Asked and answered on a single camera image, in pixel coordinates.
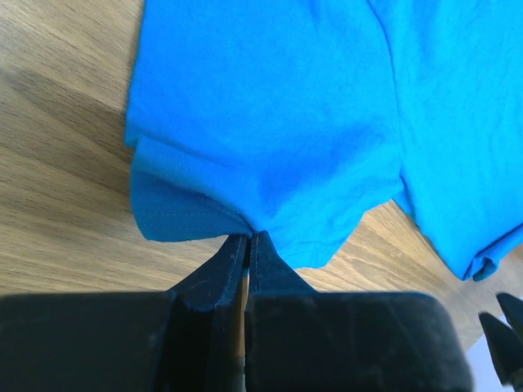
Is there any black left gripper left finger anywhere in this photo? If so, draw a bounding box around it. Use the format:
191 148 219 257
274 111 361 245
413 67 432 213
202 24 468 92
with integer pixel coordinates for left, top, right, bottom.
1 236 248 391

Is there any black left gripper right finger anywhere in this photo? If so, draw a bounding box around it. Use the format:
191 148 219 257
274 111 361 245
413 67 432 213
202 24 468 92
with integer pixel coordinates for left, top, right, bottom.
245 232 473 391

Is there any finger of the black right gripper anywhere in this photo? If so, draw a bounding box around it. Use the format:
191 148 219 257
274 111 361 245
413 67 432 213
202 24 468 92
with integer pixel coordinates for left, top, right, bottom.
496 292 523 335
479 312 522 386

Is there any blue t shirt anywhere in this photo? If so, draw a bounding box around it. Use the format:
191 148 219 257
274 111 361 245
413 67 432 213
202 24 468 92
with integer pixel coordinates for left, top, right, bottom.
124 1 522 281

